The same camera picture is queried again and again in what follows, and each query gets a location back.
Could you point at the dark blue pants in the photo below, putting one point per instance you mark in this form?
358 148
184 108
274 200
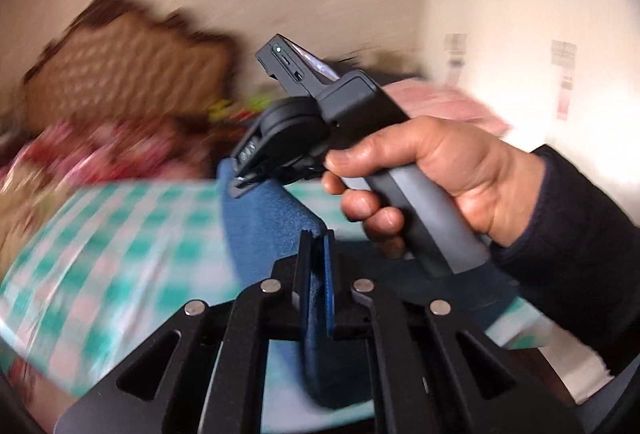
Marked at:
270 224

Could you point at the brown tufted headboard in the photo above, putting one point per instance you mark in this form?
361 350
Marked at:
125 63

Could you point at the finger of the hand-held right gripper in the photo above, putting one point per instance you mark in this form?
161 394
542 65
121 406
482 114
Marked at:
246 181

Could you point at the pink white wall sticker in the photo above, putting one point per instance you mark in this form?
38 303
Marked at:
564 73
455 51

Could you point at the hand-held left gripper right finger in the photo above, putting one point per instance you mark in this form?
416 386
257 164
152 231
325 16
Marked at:
329 284

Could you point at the person's right hand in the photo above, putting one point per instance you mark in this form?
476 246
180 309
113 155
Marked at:
450 153

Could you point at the red floral quilt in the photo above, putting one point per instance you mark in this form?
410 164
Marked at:
100 148

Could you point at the beige pink blanket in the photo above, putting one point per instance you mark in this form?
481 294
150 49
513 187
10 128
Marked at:
20 209

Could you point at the pink pillow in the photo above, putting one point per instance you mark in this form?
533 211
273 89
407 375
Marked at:
450 101

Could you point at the green white checked bed sheet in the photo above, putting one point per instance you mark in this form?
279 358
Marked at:
100 264

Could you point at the person's right forearm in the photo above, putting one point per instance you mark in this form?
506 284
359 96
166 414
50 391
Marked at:
575 239

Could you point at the bright green packet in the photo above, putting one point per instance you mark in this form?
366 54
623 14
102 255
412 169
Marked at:
259 102

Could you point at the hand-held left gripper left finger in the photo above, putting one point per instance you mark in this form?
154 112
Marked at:
305 274

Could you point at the yellow green jar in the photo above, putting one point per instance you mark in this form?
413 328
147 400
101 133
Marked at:
222 108

